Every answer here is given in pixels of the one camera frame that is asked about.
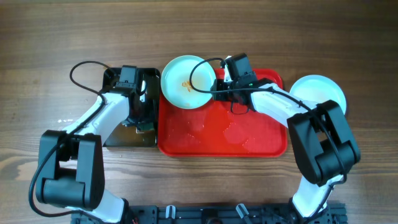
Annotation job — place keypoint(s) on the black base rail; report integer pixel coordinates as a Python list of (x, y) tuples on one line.
[(264, 214)]

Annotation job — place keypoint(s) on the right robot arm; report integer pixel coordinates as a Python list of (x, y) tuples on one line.
[(324, 146)]

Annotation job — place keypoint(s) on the black water tray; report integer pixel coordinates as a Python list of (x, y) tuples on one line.
[(126, 136)]

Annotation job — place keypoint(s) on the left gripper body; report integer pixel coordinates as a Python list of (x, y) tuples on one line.
[(145, 113)]

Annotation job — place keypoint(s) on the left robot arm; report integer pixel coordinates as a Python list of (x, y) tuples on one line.
[(70, 179)]

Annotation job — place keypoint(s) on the white plate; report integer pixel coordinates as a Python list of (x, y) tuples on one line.
[(319, 89), (182, 77)]

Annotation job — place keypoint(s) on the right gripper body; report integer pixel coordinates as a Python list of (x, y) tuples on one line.
[(228, 96)]

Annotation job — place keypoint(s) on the red plastic serving tray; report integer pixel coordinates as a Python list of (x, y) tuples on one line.
[(218, 129)]

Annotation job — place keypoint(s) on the green and yellow sponge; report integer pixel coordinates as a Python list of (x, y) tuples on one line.
[(144, 127)]

